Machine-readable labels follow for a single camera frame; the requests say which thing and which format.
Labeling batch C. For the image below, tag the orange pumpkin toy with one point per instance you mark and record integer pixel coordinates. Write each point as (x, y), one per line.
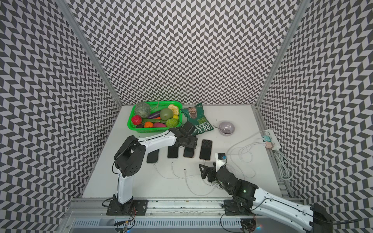
(148, 124)

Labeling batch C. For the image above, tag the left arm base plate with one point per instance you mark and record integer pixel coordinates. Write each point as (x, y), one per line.
(132, 207)

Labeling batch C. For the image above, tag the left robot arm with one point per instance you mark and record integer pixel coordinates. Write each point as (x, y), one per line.
(129, 158)

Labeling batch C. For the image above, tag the purple bowl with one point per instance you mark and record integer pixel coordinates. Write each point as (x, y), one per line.
(226, 128)

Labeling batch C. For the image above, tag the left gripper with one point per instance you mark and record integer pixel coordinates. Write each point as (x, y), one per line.
(193, 143)

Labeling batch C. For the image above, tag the white power strip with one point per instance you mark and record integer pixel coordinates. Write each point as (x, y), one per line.
(274, 140)

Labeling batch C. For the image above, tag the green apple toy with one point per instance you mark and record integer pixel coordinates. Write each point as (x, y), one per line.
(166, 114)

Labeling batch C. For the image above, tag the purple eggplant toy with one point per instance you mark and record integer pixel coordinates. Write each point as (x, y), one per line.
(154, 115)

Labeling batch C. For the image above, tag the green chips bag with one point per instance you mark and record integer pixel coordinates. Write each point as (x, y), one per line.
(196, 116)

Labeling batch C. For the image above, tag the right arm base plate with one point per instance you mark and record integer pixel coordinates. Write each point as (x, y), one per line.
(232, 208)

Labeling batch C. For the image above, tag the magenta vegetable toy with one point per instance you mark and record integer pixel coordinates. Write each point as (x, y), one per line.
(159, 125)

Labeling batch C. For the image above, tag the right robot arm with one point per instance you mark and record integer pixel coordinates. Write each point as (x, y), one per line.
(249, 199)

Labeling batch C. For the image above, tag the green cucumber toy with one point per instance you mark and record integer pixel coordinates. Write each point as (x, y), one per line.
(153, 121)

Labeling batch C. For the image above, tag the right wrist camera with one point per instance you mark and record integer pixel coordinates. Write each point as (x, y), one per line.
(221, 160)

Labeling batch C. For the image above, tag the phone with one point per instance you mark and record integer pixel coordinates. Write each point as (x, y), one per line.
(173, 152)
(189, 152)
(152, 157)
(206, 148)

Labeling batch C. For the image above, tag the red fruit toy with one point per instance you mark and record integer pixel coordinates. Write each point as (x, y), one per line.
(136, 120)

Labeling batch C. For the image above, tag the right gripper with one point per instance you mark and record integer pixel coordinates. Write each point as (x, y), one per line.
(211, 170)

